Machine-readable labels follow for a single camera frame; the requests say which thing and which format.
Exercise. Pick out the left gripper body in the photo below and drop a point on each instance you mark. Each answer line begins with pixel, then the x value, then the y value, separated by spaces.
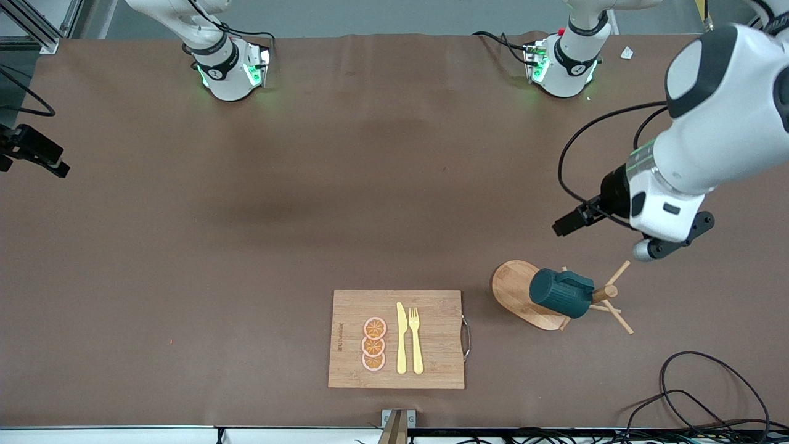
pixel 613 189

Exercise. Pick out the dark teal ribbed cup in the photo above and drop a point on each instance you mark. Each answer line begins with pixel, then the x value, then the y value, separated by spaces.
pixel 561 293

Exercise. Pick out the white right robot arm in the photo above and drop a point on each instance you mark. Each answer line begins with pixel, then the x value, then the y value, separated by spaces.
pixel 225 68

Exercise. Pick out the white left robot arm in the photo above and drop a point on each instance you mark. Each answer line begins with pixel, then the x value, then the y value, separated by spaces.
pixel 727 123

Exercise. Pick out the wooden mug rack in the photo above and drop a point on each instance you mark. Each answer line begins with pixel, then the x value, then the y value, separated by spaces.
pixel 511 290

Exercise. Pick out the small white paper scrap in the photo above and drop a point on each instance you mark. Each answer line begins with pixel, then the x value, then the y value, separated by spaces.
pixel 627 53

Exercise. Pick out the bamboo cutting board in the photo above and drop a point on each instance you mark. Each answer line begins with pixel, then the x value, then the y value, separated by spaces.
pixel 431 345

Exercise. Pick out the yellow plastic fork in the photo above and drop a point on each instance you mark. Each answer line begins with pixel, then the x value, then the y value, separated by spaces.
pixel 416 351

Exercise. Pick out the yellow plastic knife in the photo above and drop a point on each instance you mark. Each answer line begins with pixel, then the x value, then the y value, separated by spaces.
pixel 401 345

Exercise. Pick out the orange slice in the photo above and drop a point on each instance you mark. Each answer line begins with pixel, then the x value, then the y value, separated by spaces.
pixel 373 346
pixel 375 327

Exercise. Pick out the table cover sheet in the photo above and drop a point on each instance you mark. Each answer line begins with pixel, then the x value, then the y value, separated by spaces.
pixel 246 246

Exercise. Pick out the aluminium frame post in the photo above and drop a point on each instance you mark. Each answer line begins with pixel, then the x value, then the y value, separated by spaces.
pixel 37 31

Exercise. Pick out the metal bracket with post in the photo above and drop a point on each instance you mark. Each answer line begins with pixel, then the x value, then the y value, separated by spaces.
pixel 397 428

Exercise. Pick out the white table edge rail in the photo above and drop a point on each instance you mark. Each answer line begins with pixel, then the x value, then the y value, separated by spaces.
pixel 123 436

